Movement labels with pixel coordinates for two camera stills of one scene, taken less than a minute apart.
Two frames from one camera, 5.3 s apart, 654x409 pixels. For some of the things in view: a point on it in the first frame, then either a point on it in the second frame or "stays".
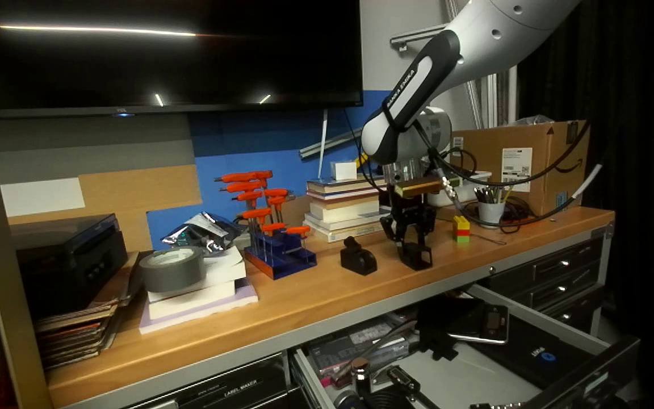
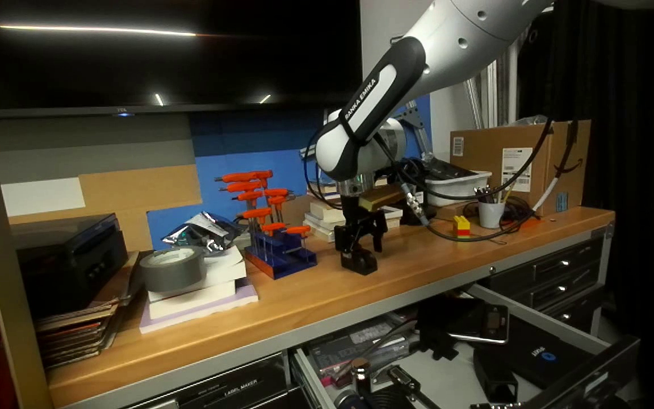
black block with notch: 354,257 stays
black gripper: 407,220 → 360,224
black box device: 67,259 stays
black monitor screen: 65,57 stays
